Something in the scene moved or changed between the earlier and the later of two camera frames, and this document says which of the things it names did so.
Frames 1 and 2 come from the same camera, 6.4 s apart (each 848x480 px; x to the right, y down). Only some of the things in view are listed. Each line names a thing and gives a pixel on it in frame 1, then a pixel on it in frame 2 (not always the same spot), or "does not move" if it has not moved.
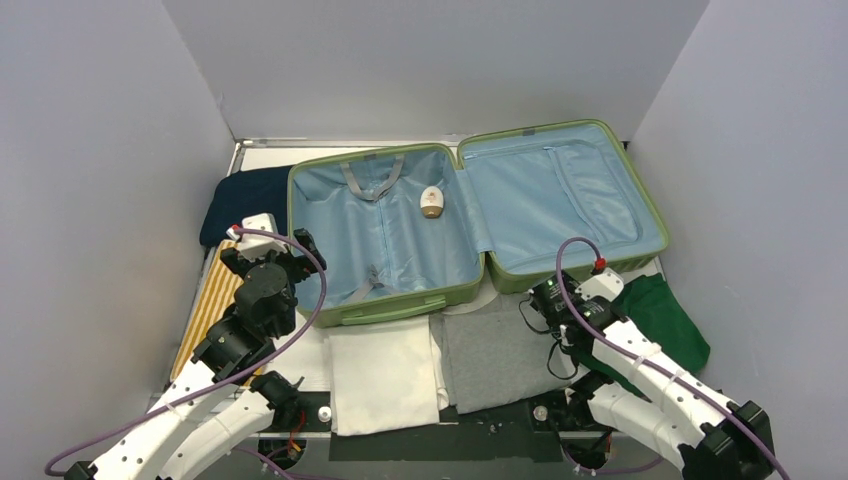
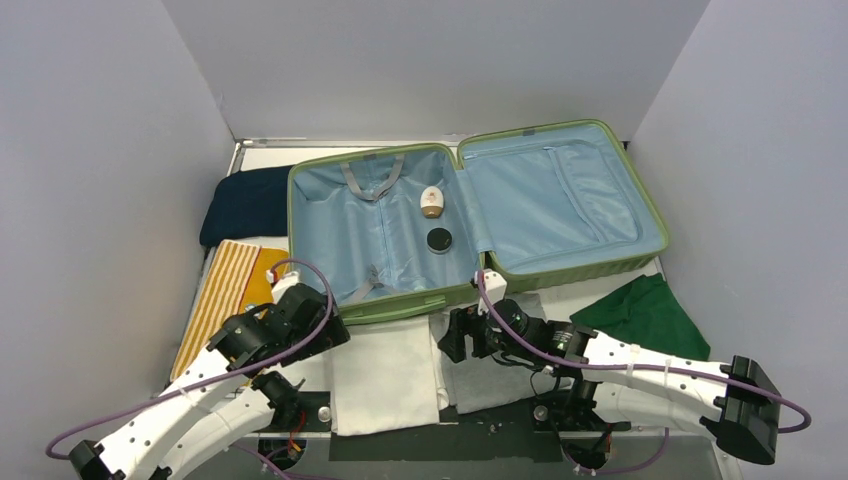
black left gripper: x=300 y=265 to x=334 y=334
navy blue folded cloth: x=246 y=192 does not move
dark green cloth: x=650 y=306 does not move
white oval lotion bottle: x=432 y=202 does not move
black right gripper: x=547 y=299 to x=457 y=332
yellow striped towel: x=219 y=288 does not move
